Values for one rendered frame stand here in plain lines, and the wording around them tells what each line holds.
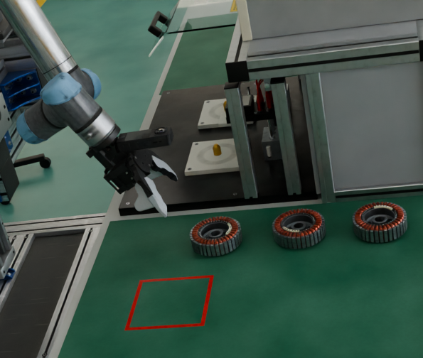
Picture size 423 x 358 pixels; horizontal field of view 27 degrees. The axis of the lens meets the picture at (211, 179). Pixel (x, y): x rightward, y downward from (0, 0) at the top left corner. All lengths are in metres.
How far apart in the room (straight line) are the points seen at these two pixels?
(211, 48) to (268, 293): 1.34
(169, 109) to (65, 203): 1.34
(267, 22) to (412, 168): 0.45
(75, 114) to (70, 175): 2.20
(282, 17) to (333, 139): 0.28
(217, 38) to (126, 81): 1.82
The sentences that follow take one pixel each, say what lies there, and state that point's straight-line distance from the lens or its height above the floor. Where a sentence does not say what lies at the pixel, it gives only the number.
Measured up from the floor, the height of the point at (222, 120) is 0.88.
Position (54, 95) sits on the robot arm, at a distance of 1.80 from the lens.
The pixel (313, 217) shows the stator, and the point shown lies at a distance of 1.92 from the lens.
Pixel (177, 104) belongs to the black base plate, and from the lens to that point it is 2.56.
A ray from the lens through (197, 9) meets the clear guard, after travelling 2.37.
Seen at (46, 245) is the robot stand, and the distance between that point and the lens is 3.15.
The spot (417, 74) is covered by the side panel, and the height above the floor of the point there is 1.04.
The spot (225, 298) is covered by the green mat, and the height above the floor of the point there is 0.75.
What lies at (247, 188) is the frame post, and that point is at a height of 0.80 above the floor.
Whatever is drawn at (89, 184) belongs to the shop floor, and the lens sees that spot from 3.88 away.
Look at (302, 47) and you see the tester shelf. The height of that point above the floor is 1.12.
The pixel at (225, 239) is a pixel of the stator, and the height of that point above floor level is 0.79.
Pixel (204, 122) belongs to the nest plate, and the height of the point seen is 0.78.
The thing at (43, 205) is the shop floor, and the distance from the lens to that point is 3.83.
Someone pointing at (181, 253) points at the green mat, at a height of 0.75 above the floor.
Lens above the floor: 1.84
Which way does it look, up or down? 30 degrees down
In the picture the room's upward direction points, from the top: 12 degrees counter-clockwise
